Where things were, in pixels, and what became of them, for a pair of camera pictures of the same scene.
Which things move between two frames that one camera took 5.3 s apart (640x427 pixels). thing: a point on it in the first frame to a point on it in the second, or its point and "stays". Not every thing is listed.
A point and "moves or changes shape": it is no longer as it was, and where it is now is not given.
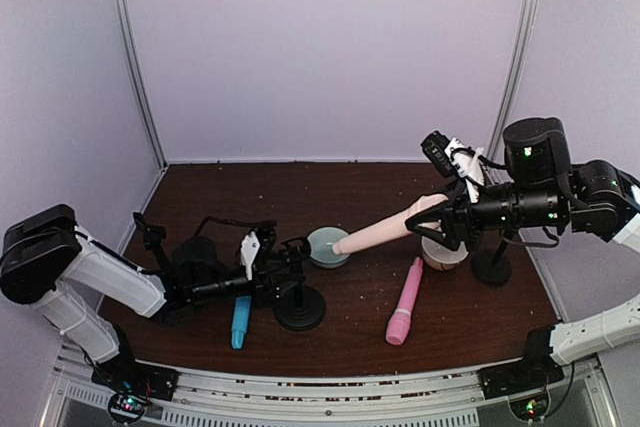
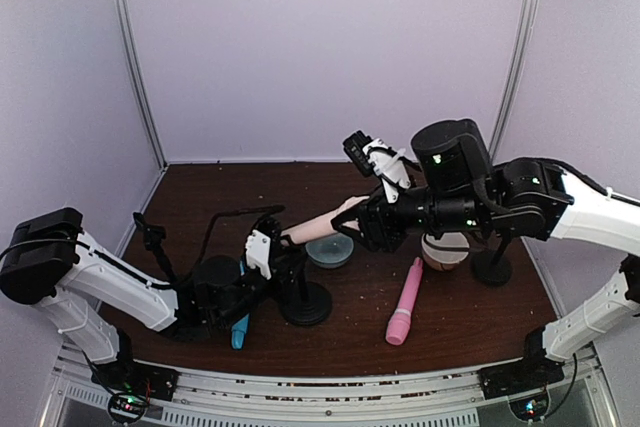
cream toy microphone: (390, 227) moves or changes shape
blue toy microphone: (240, 321) stays
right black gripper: (460, 214) to (373, 219)
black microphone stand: (494, 270) stays
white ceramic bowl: (440, 256) stays
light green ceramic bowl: (321, 243) stays
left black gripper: (270, 272) to (279, 257)
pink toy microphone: (399, 326) stays
